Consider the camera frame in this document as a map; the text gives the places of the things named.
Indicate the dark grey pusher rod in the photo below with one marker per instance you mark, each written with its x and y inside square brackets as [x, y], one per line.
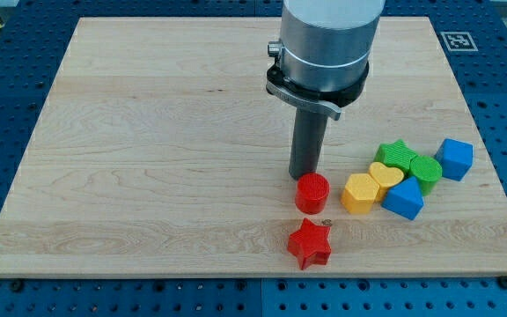
[308, 134]

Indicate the green star block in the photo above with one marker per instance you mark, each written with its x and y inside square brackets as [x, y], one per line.
[396, 154]

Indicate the green cylinder block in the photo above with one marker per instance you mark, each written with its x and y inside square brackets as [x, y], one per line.
[427, 171]

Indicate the yellow hexagon block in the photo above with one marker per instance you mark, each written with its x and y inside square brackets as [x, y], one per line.
[359, 193]

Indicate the wooden board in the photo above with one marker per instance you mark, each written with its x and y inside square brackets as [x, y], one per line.
[159, 153]

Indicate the blue cube block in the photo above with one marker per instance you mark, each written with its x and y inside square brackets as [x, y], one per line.
[455, 158]

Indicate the black clamp with silver lever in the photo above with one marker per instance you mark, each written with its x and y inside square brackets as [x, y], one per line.
[326, 103]

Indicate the red cylinder block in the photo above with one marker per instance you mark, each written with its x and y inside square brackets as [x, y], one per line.
[312, 193]

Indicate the blue triangle block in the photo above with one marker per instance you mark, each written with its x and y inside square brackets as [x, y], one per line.
[405, 199]

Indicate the yellow heart block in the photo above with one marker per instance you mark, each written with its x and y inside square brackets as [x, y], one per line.
[386, 177]

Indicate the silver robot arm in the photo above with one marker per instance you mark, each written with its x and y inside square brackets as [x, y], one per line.
[326, 43]

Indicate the white fiducial marker tag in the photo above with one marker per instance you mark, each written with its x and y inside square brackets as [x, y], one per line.
[457, 41]

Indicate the red star block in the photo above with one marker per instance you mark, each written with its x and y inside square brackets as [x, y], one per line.
[310, 244]

